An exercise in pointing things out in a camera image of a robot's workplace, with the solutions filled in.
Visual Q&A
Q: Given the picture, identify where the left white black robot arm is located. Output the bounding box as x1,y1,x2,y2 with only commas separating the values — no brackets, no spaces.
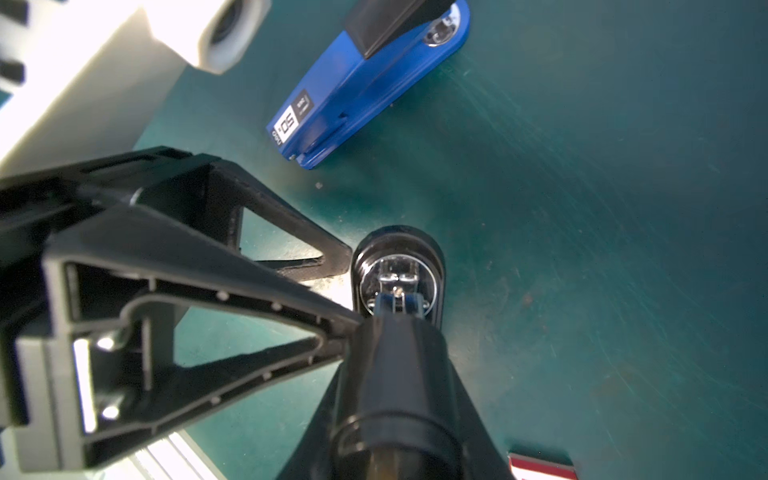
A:
1,1,362,473

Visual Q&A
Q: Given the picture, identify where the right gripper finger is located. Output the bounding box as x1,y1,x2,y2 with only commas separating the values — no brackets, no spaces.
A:
1,146,362,472

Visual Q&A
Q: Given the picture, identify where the red white staple box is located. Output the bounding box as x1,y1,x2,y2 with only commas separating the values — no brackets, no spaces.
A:
507,453,579,480

